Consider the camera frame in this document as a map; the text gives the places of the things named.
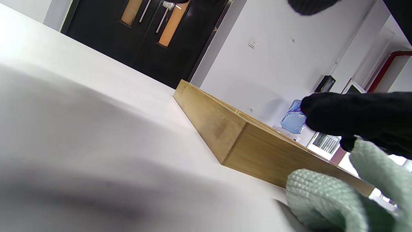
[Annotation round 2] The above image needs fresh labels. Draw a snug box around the person's right hand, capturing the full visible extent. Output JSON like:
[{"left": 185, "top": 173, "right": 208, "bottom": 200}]
[{"left": 300, "top": 92, "right": 412, "bottom": 160}]

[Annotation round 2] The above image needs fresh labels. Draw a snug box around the person's left hand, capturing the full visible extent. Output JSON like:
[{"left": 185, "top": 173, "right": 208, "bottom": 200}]
[{"left": 287, "top": 0, "right": 412, "bottom": 46}]

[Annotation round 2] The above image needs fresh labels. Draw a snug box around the green fish scale cleaning cloth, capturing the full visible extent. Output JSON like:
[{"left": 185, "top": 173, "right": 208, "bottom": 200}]
[{"left": 286, "top": 139, "right": 412, "bottom": 232}]

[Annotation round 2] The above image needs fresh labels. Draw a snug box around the red pipe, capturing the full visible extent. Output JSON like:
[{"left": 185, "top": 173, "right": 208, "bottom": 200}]
[{"left": 367, "top": 50, "right": 412, "bottom": 94}]

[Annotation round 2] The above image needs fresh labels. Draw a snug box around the blue water dispenser bottle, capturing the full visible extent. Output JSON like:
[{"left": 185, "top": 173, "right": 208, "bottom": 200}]
[{"left": 280, "top": 99, "right": 307, "bottom": 135}]

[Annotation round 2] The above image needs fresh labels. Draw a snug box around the wooden cutlery tray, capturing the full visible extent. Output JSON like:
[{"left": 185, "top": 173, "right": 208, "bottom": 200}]
[{"left": 173, "top": 79, "right": 376, "bottom": 198}]

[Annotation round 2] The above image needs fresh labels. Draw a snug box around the black wall box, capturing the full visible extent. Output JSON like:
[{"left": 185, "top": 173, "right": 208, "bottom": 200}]
[{"left": 314, "top": 75, "right": 336, "bottom": 94}]

